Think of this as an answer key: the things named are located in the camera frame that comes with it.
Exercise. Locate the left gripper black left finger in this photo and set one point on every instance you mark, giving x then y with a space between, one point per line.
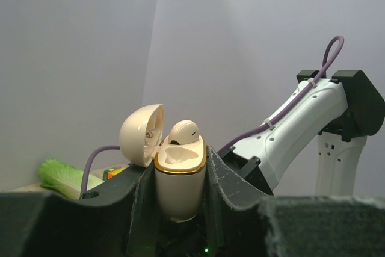
118 218

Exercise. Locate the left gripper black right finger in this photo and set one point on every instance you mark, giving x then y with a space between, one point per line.
242 221

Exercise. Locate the pink earbud charging case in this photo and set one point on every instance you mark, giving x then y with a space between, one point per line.
179 169

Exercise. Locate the pink stem earbud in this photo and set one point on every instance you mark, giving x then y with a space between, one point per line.
184 132

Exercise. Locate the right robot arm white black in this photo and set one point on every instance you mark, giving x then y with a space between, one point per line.
340 113

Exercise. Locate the orange juice carton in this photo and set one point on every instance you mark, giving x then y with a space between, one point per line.
111 172

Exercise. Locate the green white napa cabbage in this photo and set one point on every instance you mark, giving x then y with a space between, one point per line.
61 177

